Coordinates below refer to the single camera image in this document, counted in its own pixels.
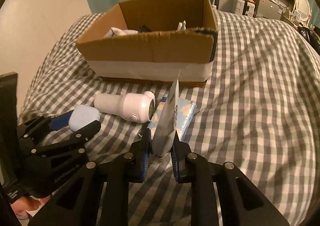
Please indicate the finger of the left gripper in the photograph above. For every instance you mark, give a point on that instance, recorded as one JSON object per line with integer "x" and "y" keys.
{"x": 41, "y": 126}
{"x": 75, "y": 141}

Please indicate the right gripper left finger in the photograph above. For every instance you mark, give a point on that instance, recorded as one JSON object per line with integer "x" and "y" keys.
{"x": 98, "y": 194}

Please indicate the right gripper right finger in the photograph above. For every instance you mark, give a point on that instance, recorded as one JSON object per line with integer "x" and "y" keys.
{"x": 221, "y": 193}

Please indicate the white earbuds case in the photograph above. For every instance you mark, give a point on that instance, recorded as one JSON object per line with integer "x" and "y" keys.
{"x": 81, "y": 116}

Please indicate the white lint remover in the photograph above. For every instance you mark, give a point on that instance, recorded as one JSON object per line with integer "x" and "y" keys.
{"x": 136, "y": 107}

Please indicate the white toothpaste tube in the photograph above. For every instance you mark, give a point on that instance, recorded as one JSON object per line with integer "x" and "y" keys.
{"x": 164, "y": 135}

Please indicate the blue tissue pack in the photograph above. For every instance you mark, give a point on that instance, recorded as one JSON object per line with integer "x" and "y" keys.
{"x": 186, "y": 111}

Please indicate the person's left hand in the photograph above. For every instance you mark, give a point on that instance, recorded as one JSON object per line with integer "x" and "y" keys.
{"x": 24, "y": 204}

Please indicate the white crumpled cloth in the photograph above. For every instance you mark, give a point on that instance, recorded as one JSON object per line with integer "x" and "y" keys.
{"x": 114, "y": 32}

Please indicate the brown cardboard box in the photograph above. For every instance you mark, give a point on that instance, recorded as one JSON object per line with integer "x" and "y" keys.
{"x": 157, "y": 56}

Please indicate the white suitcase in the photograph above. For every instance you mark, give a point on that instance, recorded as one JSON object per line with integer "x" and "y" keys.
{"x": 243, "y": 7}

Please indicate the silver mini fridge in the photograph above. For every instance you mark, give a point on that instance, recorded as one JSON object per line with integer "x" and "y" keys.
{"x": 267, "y": 9}

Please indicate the white oval mirror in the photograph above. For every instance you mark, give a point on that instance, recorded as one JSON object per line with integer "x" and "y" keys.
{"x": 301, "y": 10}

